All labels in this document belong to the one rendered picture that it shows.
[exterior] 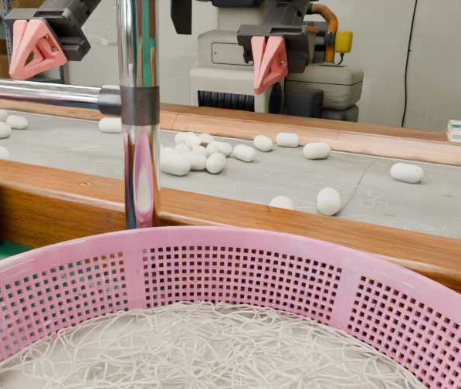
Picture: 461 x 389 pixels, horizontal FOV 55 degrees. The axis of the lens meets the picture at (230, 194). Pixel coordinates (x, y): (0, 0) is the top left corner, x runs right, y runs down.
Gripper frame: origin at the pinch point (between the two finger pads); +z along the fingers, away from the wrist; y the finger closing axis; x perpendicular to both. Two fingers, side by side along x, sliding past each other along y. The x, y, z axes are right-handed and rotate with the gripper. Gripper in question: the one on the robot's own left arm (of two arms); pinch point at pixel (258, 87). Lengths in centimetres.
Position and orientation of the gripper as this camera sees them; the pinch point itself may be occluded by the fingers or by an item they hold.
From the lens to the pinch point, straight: 64.3
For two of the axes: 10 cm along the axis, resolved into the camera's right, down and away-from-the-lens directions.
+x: 2.2, 5.2, 8.2
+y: 9.3, 1.5, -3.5
